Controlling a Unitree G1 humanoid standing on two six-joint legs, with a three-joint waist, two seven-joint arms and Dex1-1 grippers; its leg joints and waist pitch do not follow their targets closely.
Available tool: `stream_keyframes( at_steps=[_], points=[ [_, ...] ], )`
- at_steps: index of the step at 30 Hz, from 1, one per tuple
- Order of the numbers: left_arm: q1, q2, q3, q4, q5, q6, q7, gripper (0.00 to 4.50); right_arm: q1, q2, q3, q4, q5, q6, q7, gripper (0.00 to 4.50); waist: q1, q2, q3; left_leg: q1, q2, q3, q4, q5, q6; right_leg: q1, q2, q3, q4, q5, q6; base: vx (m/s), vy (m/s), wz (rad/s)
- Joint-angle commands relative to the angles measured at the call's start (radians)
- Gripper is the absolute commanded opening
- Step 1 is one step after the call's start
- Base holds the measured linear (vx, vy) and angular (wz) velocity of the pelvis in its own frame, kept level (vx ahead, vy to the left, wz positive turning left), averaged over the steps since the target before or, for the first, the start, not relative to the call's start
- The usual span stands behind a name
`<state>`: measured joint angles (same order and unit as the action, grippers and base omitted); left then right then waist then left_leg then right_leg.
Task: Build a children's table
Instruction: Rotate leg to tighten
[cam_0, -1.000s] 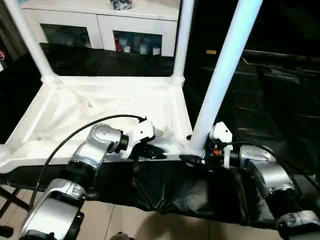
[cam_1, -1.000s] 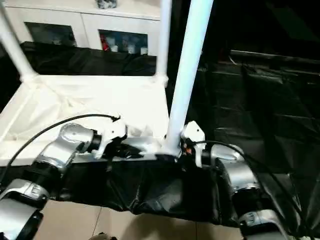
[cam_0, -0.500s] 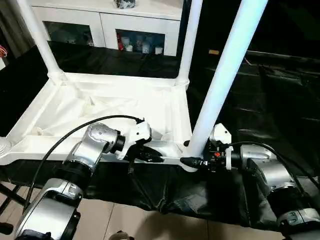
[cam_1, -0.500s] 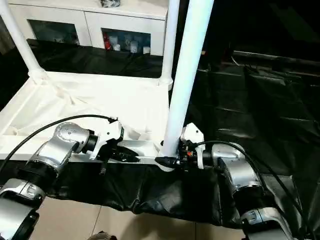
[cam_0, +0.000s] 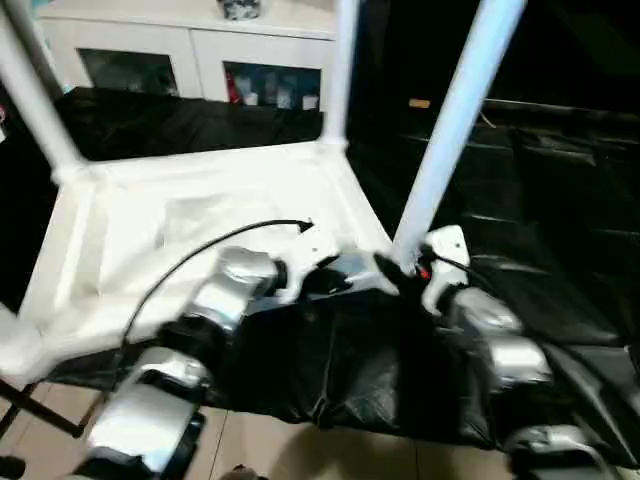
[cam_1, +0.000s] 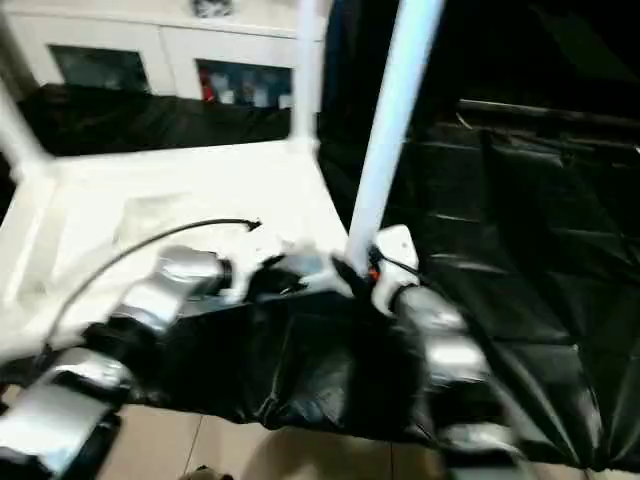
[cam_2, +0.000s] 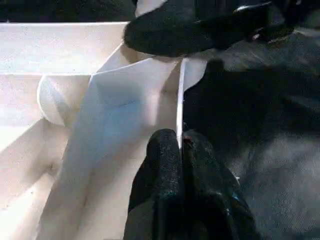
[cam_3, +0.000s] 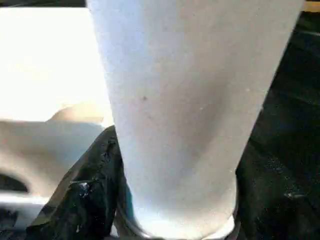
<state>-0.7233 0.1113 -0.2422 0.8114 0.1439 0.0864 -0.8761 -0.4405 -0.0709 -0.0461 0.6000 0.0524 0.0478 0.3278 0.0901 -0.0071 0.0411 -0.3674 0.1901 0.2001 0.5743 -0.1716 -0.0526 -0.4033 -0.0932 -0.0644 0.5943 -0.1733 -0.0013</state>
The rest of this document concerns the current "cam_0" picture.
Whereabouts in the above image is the black metal frame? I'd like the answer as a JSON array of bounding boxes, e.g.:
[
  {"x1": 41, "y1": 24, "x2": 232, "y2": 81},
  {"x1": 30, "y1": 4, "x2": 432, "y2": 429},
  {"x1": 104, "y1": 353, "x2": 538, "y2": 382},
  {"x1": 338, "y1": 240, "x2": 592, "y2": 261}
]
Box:
[{"x1": 482, "y1": 98, "x2": 640, "y2": 127}]

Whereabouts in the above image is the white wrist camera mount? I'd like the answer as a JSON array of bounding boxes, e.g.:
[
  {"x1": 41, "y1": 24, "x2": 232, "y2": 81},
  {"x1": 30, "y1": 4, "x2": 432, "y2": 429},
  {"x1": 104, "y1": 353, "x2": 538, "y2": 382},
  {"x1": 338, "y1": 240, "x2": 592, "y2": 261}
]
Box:
[
  {"x1": 288, "y1": 224, "x2": 347, "y2": 302},
  {"x1": 421, "y1": 223, "x2": 472, "y2": 315}
]

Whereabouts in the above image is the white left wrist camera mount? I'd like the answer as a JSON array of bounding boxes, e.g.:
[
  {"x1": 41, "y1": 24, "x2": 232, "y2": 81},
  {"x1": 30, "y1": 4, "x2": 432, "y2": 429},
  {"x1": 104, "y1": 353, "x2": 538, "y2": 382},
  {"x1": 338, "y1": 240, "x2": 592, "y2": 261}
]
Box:
[{"x1": 288, "y1": 224, "x2": 347, "y2": 302}]

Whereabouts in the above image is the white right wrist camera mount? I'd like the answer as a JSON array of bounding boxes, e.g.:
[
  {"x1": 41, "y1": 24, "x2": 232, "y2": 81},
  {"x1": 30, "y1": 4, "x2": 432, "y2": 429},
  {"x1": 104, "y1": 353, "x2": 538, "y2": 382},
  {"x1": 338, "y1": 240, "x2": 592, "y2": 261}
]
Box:
[{"x1": 421, "y1": 223, "x2": 472, "y2": 315}]

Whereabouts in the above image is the dark patterned object on cabinet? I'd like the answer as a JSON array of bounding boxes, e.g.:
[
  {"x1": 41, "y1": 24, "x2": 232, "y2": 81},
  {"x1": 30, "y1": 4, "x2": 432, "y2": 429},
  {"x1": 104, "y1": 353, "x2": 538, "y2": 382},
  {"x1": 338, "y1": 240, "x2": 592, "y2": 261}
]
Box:
[{"x1": 216, "y1": 0, "x2": 264, "y2": 22}]

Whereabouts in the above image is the black work surface mat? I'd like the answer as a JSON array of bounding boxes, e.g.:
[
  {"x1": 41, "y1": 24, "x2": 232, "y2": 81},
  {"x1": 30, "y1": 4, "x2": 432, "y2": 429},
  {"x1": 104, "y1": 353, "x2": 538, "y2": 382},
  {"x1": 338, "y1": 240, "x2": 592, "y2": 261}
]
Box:
[{"x1": 0, "y1": 87, "x2": 640, "y2": 454}]

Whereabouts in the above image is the white plastic table top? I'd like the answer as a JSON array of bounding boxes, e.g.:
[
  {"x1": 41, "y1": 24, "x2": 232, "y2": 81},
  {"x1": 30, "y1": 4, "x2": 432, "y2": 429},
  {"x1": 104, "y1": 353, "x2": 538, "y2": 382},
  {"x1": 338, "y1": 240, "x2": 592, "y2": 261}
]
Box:
[{"x1": 0, "y1": 139, "x2": 401, "y2": 381}]

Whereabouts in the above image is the black left wrist camera cable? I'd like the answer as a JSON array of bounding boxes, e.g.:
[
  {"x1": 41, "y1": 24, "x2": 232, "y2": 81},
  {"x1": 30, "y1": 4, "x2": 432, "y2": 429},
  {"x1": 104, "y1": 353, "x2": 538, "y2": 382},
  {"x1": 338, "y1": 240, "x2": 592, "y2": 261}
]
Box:
[{"x1": 119, "y1": 217, "x2": 316, "y2": 351}]

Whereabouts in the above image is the white glass door cabinet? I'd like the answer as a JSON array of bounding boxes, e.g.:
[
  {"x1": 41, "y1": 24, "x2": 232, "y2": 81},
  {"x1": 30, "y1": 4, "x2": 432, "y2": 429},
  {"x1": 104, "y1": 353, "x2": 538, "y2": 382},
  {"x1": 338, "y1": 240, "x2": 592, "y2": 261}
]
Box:
[{"x1": 38, "y1": 0, "x2": 337, "y2": 112}]

